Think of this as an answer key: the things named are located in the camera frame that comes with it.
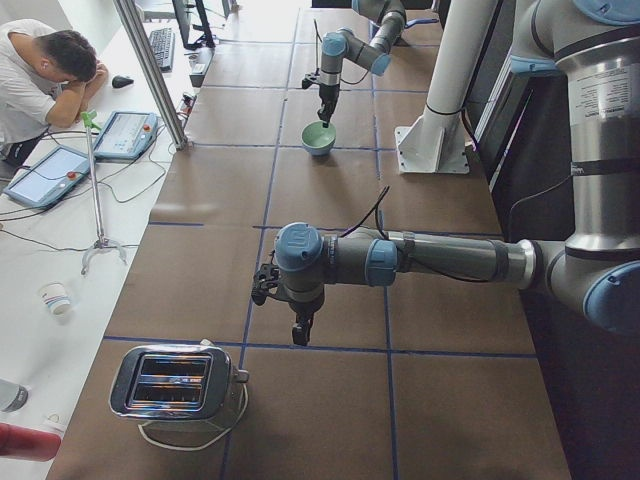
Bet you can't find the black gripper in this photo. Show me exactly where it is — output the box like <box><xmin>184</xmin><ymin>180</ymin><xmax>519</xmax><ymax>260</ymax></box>
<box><xmin>251</xmin><ymin>263</ymin><xmax>325</xmax><ymax>346</ymax></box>
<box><xmin>301</xmin><ymin>73</ymin><xmax>340</xmax><ymax>127</ymax></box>

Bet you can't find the green bowl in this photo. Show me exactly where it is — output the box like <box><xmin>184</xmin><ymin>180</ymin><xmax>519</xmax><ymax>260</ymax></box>
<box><xmin>301</xmin><ymin>121</ymin><xmax>336</xmax><ymax>149</ymax></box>

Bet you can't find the blue bowl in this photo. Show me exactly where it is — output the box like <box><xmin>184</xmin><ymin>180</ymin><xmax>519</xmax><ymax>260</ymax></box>
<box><xmin>305</xmin><ymin>146</ymin><xmax>332</xmax><ymax>157</ymax></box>

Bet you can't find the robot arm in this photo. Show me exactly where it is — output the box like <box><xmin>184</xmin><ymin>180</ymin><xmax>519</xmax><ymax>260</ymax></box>
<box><xmin>251</xmin><ymin>1</ymin><xmax>639</xmax><ymax>346</ymax></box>
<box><xmin>302</xmin><ymin>0</ymin><xmax>407</xmax><ymax>128</ymax></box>

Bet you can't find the brown paper table cover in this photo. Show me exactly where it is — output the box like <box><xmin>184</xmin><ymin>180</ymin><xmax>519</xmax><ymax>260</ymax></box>
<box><xmin>49</xmin><ymin>1</ymin><xmax>569</xmax><ymax>479</ymax></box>

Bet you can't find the blue saucepan with lid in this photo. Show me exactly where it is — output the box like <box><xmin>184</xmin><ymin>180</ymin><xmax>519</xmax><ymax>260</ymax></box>
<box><xmin>369</xmin><ymin>18</ymin><xmax>439</xmax><ymax>52</ymax></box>

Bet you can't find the silver toaster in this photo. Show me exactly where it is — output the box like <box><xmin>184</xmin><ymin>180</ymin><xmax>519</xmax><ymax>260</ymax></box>
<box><xmin>109</xmin><ymin>343</ymin><xmax>249</xmax><ymax>433</ymax></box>

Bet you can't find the black monitor stand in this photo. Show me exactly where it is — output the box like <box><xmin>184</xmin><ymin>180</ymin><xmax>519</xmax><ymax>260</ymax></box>
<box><xmin>172</xmin><ymin>0</ymin><xmax>215</xmax><ymax>51</ymax></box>

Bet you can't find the black keyboard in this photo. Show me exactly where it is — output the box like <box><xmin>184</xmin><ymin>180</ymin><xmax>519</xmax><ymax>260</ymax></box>
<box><xmin>148</xmin><ymin>28</ymin><xmax>175</xmax><ymax>72</ymax></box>

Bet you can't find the far teach pendant tablet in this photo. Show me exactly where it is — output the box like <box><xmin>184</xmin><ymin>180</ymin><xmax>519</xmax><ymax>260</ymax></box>
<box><xmin>93</xmin><ymin>111</ymin><xmax>158</xmax><ymax>163</ymax></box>

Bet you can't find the teach pendant tablet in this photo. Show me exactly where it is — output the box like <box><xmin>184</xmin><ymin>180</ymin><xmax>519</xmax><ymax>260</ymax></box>
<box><xmin>3</xmin><ymin>146</ymin><xmax>90</xmax><ymax>209</ymax></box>
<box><xmin>93</xmin><ymin>111</ymin><xmax>158</xmax><ymax>163</ymax></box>

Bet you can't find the black computer mouse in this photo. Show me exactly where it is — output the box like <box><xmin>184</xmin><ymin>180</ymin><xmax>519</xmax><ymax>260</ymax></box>
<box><xmin>111</xmin><ymin>75</ymin><xmax>134</xmax><ymax>89</ymax></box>

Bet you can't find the metal reacher grabber tool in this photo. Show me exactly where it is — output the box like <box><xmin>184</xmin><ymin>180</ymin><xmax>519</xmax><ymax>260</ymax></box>
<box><xmin>80</xmin><ymin>111</ymin><xmax>127</xmax><ymax>276</ymax></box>

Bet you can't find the paper cup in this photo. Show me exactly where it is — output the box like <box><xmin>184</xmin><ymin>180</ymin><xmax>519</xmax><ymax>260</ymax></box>
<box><xmin>38</xmin><ymin>282</ymin><xmax>73</xmax><ymax>325</ymax></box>

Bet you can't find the seated man in white shirt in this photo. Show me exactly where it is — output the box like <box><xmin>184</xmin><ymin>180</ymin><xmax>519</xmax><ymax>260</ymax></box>
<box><xmin>1</xmin><ymin>19</ymin><xmax>109</xmax><ymax>168</ymax></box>

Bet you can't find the near teach pendant tablet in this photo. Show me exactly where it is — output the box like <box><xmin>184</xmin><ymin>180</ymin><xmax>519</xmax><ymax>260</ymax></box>
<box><xmin>3</xmin><ymin>146</ymin><xmax>90</xmax><ymax>209</ymax></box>

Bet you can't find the grey bottle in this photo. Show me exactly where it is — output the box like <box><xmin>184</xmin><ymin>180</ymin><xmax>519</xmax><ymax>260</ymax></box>
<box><xmin>0</xmin><ymin>379</ymin><xmax>29</xmax><ymax>413</ymax></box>

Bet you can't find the red bottle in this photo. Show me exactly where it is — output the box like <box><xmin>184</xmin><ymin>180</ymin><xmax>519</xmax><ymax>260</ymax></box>
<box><xmin>1</xmin><ymin>423</ymin><xmax>62</xmax><ymax>462</ymax></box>

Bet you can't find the white toaster cable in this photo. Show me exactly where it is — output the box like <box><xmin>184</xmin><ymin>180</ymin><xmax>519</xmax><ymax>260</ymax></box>
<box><xmin>137</xmin><ymin>384</ymin><xmax>250</xmax><ymax>451</ymax></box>

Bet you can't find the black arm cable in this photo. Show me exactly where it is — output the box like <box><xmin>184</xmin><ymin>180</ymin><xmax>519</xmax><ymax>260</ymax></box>
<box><xmin>312</xmin><ymin>18</ymin><xmax>374</xmax><ymax>86</ymax></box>
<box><xmin>339</xmin><ymin>185</ymin><xmax>496</xmax><ymax>284</ymax></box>

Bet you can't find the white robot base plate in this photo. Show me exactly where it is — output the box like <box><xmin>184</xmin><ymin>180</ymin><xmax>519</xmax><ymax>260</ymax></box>
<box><xmin>394</xmin><ymin>114</ymin><xmax>470</xmax><ymax>174</ymax></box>

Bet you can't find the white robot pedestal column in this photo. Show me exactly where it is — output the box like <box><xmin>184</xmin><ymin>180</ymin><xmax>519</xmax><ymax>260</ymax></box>
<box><xmin>423</xmin><ymin>0</ymin><xmax>499</xmax><ymax>124</ymax></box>

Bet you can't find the aluminium frame post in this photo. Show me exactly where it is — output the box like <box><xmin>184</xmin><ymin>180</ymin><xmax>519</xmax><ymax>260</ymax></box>
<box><xmin>113</xmin><ymin>0</ymin><xmax>188</xmax><ymax>151</ymax></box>

